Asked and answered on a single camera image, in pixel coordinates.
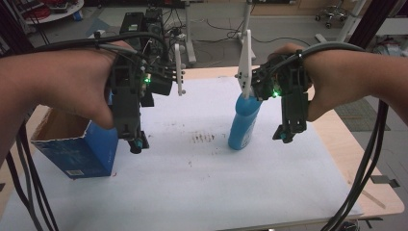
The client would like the person's left hand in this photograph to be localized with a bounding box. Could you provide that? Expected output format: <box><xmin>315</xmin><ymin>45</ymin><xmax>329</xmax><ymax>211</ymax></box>
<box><xmin>44</xmin><ymin>41</ymin><xmax>134</xmax><ymax>130</ymax></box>

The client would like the black hanging cable bundle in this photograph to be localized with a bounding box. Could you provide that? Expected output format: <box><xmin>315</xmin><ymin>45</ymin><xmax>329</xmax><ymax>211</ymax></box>
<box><xmin>320</xmin><ymin>99</ymin><xmax>390</xmax><ymax>231</ymax></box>
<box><xmin>4</xmin><ymin>121</ymin><xmax>61</xmax><ymax>231</ymax></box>

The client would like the white metal stand leg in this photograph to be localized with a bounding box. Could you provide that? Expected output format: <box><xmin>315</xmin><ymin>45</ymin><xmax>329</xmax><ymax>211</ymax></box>
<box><xmin>315</xmin><ymin>0</ymin><xmax>368</xmax><ymax>44</ymax></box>
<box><xmin>183</xmin><ymin>0</ymin><xmax>197</xmax><ymax>65</ymax></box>
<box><xmin>236</xmin><ymin>0</ymin><xmax>258</xmax><ymax>62</ymax></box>

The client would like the round white side table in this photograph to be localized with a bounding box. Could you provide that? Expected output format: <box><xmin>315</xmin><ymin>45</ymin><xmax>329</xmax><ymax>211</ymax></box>
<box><xmin>23</xmin><ymin>0</ymin><xmax>85</xmax><ymax>26</ymax></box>

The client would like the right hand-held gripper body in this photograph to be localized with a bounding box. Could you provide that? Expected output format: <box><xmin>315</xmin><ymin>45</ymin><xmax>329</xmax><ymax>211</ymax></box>
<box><xmin>235</xmin><ymin>29</ymin><xmax>312</xmax><ymax>134</ymax></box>

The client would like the blue bottle with white cap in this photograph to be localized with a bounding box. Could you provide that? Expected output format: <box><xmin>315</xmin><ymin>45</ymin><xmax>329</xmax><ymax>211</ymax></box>
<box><xmin>227</xmin><ymin>91</ymin><xmax>264</xmax><ymax>151</ymax></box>

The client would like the blue cardboard box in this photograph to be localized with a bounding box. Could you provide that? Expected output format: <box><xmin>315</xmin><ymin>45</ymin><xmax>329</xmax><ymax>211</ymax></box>
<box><xmin>31</xmin><ymin>107</ymin><xmax>119</xmax><ymax>180</ymax></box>

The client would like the person's right hand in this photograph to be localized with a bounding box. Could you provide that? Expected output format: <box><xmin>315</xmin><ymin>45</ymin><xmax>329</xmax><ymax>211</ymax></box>
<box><xmin>268</xmin><ymin>43</ymin><xmax>350</xmax><ymax>122</ymax></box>

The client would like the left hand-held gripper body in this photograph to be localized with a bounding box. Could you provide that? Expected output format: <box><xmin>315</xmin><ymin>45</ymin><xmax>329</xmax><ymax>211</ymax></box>
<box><xmin>107</xmin><ymin>42</ymin><xmax>187</xmax><ymax>140</ymax></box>

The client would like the black floor cable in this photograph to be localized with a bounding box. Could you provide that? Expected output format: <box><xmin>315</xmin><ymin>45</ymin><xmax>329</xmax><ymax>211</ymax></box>
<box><xmin>195</xmin><ymin>18</ymin><xmax>312</xmax><ymax>48</ymax></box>

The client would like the office chair wheel base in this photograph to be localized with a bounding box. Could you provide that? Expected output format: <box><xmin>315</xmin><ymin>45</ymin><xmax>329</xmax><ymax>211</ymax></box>
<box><xmin>316</xmin><ymin>5</ymin><xmax>349</xmax><ymax>30</ymax></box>

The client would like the grey cable over right hand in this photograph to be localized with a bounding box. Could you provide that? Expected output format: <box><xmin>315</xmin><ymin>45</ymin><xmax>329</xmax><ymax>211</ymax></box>
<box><xmin>272</xmin><ymin>41</ymin><xmax>367</xmax><ymax>75</ymax></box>

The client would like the black cable over left hand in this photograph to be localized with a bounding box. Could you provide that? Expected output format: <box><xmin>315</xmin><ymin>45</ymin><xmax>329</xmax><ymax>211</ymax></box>
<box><xmin>32</xmin><ymin>31</ymin><xmax>171</xmax><ymax>64</ymax></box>

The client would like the dark floor mat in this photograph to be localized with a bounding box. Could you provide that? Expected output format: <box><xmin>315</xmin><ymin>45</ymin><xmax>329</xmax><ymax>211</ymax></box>
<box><xmin>334</xmin><ymin>96</ymin><xmax>392</xmax><ymax>133</ymax></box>

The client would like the black electronics box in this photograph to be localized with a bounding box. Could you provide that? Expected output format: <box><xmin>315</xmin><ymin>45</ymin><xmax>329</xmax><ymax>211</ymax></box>
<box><xmin>118</xmin><ymin>12</ymin><xmax>146</xmax><ymax>49</ymax></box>

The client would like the black metal post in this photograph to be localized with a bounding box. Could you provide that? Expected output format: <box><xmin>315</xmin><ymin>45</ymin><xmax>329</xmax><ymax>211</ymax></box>
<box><xmin>347</xmin><ymin>0</ymin><xmax>400</xmax><ymax>49</ymax></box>

